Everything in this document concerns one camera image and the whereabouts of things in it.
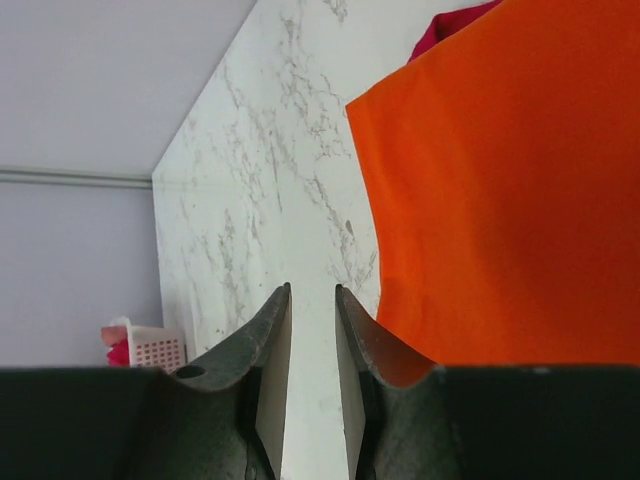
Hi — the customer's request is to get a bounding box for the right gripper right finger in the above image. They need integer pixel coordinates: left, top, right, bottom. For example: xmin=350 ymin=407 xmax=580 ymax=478
xmin=335 ymin=286 xmax=639 ymax=479

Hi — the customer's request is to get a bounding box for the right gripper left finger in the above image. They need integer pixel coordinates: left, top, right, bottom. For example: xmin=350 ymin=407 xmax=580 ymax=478
xmin=1 ymin=284 xmax=291 ymax=479

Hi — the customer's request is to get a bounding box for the orange t shirt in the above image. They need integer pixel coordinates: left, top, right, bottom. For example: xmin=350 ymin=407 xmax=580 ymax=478
xmin=346 ymin=1 xmax=639 ymax=366

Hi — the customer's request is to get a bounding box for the white laundry basket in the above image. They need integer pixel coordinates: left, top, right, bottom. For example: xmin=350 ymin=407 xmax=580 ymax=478
xmin=108 ymin=317 xmax=187 ymax=373

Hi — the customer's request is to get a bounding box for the magenta t shirt in basket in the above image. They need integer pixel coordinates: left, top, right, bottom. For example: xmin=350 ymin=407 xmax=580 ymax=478
xmin=107 ymin=339 xmax=131 ymax=368

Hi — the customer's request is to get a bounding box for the dusty pink t shirt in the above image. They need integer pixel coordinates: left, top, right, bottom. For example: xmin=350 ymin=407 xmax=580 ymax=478
xmin=101 ymin=325 xmax=128 ymax=348

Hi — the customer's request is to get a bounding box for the folded crimson t shirt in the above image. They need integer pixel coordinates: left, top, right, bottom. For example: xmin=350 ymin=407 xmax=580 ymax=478
xmin=407 ymin=0 xmax=502 ymax=63

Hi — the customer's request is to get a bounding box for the left aluminium frame post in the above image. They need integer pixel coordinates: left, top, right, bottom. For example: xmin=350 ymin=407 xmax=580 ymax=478
xmin=1 ymin=169 xmax=152 ymax=190

